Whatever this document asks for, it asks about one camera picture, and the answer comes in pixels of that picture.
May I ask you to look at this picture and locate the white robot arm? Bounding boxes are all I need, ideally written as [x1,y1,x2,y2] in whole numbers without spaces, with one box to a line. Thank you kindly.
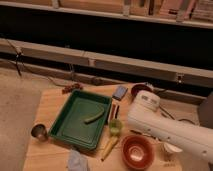
[127,90,213,164]

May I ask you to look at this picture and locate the purple bowl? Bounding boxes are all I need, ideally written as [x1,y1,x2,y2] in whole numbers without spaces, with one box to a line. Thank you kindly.
[131,84,153,98]

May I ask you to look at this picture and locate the green apple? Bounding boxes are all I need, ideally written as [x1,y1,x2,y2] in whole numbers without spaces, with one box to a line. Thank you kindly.
[109,119,122,136]

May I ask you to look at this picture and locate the red-orange bowl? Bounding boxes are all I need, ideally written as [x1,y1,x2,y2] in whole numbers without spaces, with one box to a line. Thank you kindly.
[121,135,154,171]

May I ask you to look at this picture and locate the blue sponge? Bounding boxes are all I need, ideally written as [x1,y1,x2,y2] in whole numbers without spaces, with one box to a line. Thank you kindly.
[112,86,128,101]

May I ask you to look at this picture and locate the dark red marker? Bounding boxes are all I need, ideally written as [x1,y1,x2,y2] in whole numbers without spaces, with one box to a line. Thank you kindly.
[109,104,116,121]

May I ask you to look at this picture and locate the black marker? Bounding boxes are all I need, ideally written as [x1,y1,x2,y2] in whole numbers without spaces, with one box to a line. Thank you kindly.
[114,105,120,119]

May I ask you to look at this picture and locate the red grapes bunch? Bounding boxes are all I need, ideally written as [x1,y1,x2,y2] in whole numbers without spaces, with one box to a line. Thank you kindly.
[62,83,83,94]

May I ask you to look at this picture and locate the green cucumber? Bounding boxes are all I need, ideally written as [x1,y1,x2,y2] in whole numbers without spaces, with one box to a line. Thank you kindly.
[84,107,105,124]

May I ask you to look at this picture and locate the green plastic tray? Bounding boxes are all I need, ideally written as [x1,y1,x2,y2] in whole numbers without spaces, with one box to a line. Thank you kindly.
[48,90,112,150]

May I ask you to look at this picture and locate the grey crumpled cloth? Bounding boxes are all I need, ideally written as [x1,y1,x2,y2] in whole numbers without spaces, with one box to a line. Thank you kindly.
[67,150,89,171]

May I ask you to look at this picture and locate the metal cup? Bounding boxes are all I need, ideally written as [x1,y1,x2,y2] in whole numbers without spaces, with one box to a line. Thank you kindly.
[31,124,48,141]

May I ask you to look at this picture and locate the white cup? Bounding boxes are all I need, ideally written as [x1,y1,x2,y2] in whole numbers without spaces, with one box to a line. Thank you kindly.
[163,143,182,160]

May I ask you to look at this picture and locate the black cable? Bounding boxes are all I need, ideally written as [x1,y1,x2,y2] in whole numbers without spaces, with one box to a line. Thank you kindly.
[159,105,198,125]

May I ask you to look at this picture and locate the wooden shelf rail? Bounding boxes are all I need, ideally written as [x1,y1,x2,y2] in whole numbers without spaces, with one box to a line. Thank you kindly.
[0,38,213,88]

